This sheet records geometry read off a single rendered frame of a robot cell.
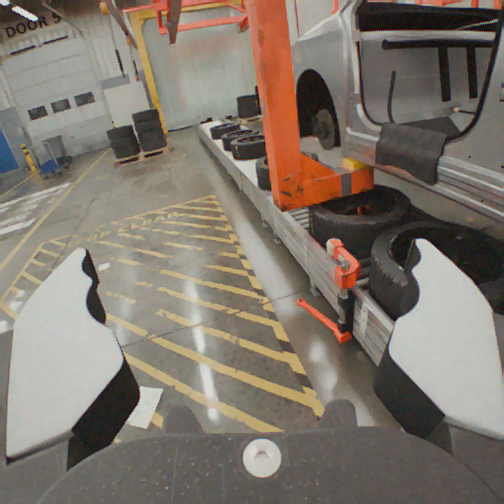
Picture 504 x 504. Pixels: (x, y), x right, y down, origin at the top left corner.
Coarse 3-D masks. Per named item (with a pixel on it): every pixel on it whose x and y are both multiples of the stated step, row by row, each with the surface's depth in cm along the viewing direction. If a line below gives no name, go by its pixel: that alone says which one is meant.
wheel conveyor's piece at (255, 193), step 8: (320, 160) 307; (248, 184) 298; (256, 184) 307; (248, 192) 310; (256, 192) 271; (264, 192) 286; (256, 200) 281; (264, 200) 249; (264, 208) 257; (264, 216) 266; (264, 224) 282
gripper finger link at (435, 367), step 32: (416, 256) 10; (416, 288) 8; (448, 288) 8; (416, 320) 7; (448, 320) 7; (480, 320) 7; (384, 352) 7; (416, 352) 6; (448, 352) 6; (480, 352) 6; (384, 384) 6; (416, 384) 5; (448, 384) 5; (480, 384) 5; (416, 416) 6; (448, 416) 5; (480, 416) 5
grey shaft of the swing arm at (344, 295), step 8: (344, 264) 121; (344, 296) 130; (352, 296) 130; (344, 304) 132; (352, 304) 132; (344, 312) 136; (352, 312) 134; (344, 320) 139; (352, 320) 137; (344, 328) 141; (352, 328) 140
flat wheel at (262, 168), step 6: (312, 156) 284; (258, 162) 294; (264, 162) 299; (318, 162) 284; (258, 168) 282; (264, 168) 274; (258, 174) 287; (264, 174) 277; (258, 180) 293; (264, 180) 282; (270, 180) 276; (264, 186) 286; (270, 186) 281
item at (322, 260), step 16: (272, 208) 232; (288, 224) 200; (304, 240) 174; (320, 256) 158; (336, 288) 147; (352, 288) 131; (368, 304) 121; (368, 320) 122; (384, 320) 112; (384, 336) 112
